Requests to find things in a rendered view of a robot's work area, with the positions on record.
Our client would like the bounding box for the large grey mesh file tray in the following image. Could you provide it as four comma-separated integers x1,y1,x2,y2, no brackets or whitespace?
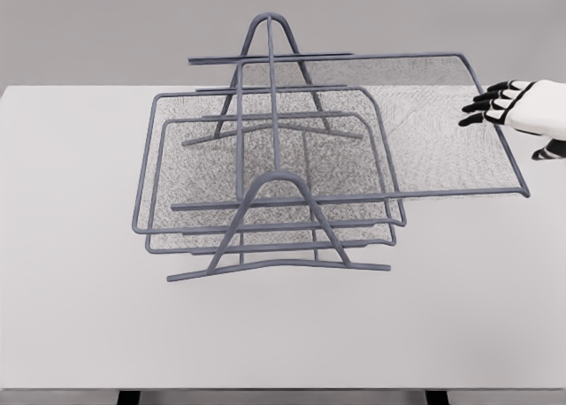
235,50,532,203

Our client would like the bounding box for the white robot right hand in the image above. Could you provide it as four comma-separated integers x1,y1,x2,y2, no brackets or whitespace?
458,79,566,163

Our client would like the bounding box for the small grey mesh file tray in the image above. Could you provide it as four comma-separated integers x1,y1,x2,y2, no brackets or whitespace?
144,111,397,255

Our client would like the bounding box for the grey wire tray rack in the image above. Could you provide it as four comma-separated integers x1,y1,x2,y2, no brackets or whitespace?
166,11,394,284

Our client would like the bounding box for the medium grey mesh file tray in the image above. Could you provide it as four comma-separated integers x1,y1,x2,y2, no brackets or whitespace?
131,85,407,239

